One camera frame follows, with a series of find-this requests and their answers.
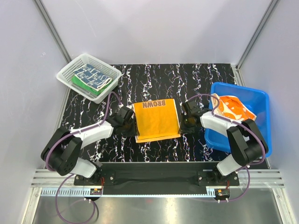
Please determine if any brown yellow towel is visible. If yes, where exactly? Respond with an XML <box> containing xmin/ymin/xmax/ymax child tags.
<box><xmin>133</xmin><ymin>98</ymin><xmax>181</xmax><ymax>143</ymax></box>

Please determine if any blue white patterned towel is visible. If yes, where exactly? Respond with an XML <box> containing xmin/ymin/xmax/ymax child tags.
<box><xmin>73</xmin><ymin>64</ymin><xmax>112</xmax><ymax>91</ymax></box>

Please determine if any green microfiber towel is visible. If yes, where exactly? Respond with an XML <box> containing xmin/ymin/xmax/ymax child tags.
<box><xmin>71</xmin><ymin>76</ymin><xmax>112</xmax><ymax>96</ymax></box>

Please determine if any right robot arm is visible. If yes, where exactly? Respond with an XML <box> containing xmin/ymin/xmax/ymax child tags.
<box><xmin>179</xmin><ymin>100</ymin><xmax>269</xmax><ymax>185</ymax></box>

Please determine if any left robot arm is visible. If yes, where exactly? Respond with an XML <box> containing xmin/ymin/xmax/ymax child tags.
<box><xmin>41</xmin><ymin>106</ymin><xmax>139</xmax><ymax>185</ymax></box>

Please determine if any orange floral towel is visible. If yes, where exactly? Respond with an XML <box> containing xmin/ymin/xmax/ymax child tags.
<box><xmin>212</xmin><ymin>93</ymin><xmax>256</xmax><ymax>121</ymax></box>

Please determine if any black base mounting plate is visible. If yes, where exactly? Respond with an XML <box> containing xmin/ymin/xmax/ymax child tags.
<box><xmin>74</xmin><ymin>162</ymin><xmax>240</xmax><ymax>197</ymax></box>

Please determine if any blue plastic bin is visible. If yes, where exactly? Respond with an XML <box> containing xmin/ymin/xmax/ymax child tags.
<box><xmin>204</xmin><ymin>82</ymin><xmax>272</xmax><ymax>157</ymax></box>

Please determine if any white perforated plastic basket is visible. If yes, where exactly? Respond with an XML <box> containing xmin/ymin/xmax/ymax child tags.
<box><xmin>56</xmin><ymin>53</ymin><xmax>122</xmax><ymax>104</ymax></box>

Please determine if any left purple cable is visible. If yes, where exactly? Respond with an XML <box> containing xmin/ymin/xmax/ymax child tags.
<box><xmin>45</xmin><ymin>91</ymin><xmax>123</xmax><ymax>222</ymax></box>

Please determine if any aluminium frame rail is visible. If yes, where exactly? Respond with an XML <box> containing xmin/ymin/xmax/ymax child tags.
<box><xmin>31</xmin><ymin>169</ymin><xmax>284</xmax><ymax>198</ymax></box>

